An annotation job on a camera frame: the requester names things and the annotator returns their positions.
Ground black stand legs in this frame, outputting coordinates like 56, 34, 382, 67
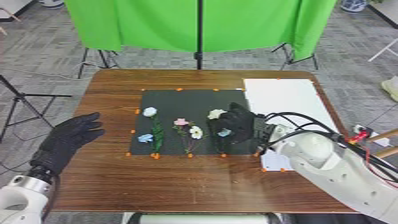
76, 47, 120, 80
270, 42, 321, 71

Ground black tripod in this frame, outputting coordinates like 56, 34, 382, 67
0, 74, 74, 135

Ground white sheet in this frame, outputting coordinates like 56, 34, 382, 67
241, 78, 344, 173

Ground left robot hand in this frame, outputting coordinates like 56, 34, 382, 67
28, 112, 106, 176

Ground white flower yellow centre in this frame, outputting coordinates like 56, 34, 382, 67
186, 125, 206, 155

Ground pale grey bar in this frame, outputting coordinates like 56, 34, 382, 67
122, 211, 284, 224

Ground blue white vase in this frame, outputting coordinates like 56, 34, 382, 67
339, 0, 369, 14

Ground pink flower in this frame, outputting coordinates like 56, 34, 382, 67
172, 117, 195, 155

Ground pale blue flower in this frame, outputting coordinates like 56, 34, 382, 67
136, 133, 159, 156

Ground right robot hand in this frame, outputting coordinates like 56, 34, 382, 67
206, 102, 257, 148

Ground dark mat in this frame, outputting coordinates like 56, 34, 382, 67
127, 89, 263, 157

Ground black cable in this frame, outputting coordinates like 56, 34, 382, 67
263, 112, 398, 184

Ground black stand pole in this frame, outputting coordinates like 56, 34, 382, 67
193, 0, 206, 71

